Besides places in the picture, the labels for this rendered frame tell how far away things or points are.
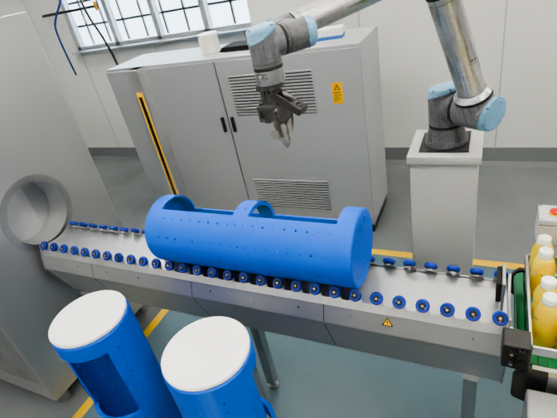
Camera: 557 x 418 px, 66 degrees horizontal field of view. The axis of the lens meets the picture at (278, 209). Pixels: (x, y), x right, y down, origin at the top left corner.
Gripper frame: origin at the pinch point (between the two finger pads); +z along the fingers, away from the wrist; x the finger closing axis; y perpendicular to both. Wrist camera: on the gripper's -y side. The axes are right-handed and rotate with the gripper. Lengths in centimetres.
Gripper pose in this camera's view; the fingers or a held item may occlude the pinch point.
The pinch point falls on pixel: (288, 143)
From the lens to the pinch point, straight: 141.8
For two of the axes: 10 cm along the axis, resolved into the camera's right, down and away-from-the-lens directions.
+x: -5.4, 5.2, -6.6
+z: 2.0, 8.4, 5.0
